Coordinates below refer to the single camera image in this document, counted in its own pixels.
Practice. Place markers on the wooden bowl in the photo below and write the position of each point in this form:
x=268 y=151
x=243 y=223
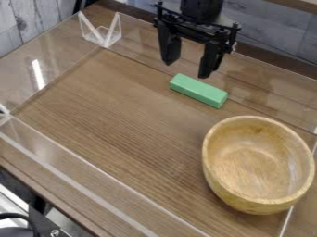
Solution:
x=259 y=165

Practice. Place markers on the black table mount bracket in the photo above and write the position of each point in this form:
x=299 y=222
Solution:
x=51 y=223

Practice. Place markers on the clear acrylic enclosure wall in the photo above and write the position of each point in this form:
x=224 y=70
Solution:
x=106 y=142

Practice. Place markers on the clear acrylic corner bracket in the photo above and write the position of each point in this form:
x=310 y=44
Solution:
x=102 y=35

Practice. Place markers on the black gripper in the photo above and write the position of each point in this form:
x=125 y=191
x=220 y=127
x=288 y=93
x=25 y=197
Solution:
x=200 y=21

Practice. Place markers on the green rectangular block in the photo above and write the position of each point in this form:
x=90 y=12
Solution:
x=199 y=90

